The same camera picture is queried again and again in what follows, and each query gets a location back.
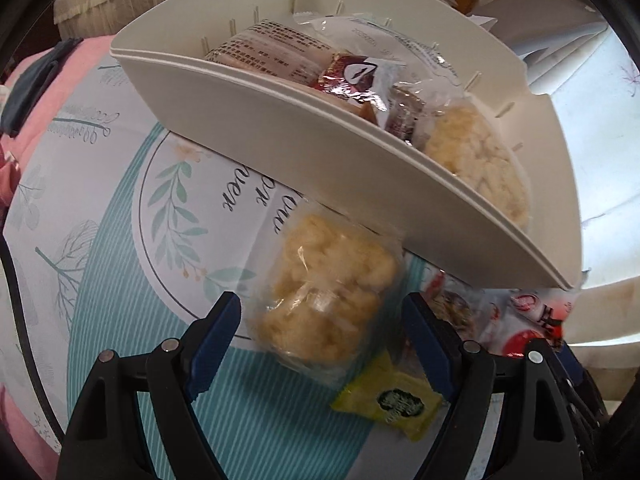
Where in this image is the chocolate snack clear wrapper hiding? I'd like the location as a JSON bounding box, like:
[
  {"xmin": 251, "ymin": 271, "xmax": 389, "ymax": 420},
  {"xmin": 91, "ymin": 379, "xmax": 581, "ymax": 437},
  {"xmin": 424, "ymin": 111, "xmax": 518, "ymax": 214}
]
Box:
[{"xmin": 385, "ymin": 85, "xmax": 436, "ymax": 146}]

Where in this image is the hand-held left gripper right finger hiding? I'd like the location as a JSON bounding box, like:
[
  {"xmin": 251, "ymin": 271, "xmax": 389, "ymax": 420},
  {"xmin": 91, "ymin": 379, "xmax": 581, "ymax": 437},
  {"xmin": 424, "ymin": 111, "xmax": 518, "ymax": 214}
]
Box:
[{"xmin": 403, "ymin": 291, "xmax": 591, "ymax": 480}]

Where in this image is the beige cracker package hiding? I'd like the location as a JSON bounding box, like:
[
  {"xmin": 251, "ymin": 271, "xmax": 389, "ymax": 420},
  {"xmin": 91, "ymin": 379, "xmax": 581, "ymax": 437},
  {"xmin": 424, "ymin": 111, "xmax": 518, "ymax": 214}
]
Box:
[{"xmin": 204, "ymin": 19, "xmax": 346, "ymax": 86}]

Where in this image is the white plastic storage bin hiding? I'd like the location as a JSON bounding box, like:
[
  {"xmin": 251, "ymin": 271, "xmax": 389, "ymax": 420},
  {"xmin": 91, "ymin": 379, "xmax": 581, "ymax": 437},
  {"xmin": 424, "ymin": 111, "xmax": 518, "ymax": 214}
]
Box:
[{"xmin": 110, "ymin": 0, "xmax": 585, "ymax": 292}]

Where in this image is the brown and silver snack packet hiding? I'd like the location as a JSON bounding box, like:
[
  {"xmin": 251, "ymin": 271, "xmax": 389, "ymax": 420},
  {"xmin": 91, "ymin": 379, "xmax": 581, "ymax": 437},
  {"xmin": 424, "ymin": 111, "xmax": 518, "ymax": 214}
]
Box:
[{"xmin": 312, "ymin": 50, "xmax": 407, "ymax": 128}]

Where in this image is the puffed rice cake clear wrapper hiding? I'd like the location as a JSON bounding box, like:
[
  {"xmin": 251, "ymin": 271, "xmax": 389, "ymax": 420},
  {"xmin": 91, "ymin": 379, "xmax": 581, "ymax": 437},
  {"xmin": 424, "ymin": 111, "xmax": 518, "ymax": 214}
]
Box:
[
  {"xmin": 422, "ymin": 97, "xmax": 532, "ymax": 231},
  {"xmin": 247, "ymin": 205, "xmax": 406, "ymax": 386}
]

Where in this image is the large red white snack packet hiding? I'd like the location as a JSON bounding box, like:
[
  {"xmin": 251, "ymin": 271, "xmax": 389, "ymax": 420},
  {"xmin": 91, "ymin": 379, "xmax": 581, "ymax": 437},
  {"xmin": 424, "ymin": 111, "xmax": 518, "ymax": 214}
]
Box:
[{"xmin": 420, "ymin": 270, "xmax": 506, "ymax": 356}]

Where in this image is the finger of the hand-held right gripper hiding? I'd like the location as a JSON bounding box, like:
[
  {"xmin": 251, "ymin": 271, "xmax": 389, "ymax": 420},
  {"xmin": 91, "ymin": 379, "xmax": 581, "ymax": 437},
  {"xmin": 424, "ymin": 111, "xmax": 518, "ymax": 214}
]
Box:
[{"xmin": 551, "ymin": 341, "xmax": 613, "ymax": 462}]

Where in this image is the small red white snack packet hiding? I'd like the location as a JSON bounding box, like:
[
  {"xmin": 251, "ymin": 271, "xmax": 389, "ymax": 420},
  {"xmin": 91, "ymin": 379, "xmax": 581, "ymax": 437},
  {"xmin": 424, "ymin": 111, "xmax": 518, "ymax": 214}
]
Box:
[{"xmin": 495, "ymin": 287, "xmax": 576, "ymax": 361}]

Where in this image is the white folded cloth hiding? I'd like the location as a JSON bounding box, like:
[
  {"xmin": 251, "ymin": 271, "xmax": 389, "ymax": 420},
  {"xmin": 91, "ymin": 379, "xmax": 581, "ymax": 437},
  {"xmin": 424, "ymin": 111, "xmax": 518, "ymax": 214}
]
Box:
[{"xmin": 470, "ymin": 0, "xmax": 611, "ymax": 96}]

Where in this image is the dark grey cloth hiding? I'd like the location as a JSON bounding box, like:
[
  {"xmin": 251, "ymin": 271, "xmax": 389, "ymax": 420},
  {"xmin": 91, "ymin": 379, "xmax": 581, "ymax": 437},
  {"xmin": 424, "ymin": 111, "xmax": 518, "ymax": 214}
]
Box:
[{"xmin": 0, "ymin": 37, "xmax": 83, "ymax": 136}]

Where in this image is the pink blanket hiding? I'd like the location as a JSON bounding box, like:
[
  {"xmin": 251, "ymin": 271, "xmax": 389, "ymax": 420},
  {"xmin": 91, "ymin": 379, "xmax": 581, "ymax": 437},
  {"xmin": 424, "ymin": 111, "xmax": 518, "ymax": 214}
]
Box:
[{"xmin": 0, "ymin": 35, "xmax": 118, "ymax": 211}]

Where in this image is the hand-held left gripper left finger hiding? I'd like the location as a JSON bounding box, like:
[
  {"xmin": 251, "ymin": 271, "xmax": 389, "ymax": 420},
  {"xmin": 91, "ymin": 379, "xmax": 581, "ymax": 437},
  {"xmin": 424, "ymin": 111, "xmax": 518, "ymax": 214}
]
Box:
[{"xmin": 55, "ymin": 290, "xmax": 242, "ymax": 480}]

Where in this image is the yellow green candy packet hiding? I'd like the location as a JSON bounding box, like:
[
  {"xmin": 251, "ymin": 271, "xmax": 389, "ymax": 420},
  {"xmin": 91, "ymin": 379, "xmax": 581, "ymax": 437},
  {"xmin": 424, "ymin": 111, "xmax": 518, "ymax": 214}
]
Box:
[{"xmin": 330, "ymin": 350, "xmax": 445, "ymax": 443}]

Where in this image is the beige ruffled fabric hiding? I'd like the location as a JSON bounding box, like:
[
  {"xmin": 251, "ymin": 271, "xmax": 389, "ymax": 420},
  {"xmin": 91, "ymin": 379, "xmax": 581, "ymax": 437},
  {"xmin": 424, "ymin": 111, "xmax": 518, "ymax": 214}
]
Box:
[{"xmin": 52, "ymin": 0, "xmax": 196, "ymax": 41}]

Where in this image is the teal printed tablecloth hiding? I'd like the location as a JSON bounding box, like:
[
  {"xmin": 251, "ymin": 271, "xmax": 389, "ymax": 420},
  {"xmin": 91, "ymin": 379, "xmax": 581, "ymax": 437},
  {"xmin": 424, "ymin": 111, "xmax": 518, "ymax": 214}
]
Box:
[{"xmin": 0, "ymin": 50, "xmax": 640, "ymax": 480}]

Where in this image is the clear white plastic bag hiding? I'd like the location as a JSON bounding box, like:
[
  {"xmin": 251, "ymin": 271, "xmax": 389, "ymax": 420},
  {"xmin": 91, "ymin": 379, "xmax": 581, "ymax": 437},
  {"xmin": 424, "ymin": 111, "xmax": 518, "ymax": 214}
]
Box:
[{"xmin": 294, "ymin": 10, "xmax": 461, "ymax": 92}]

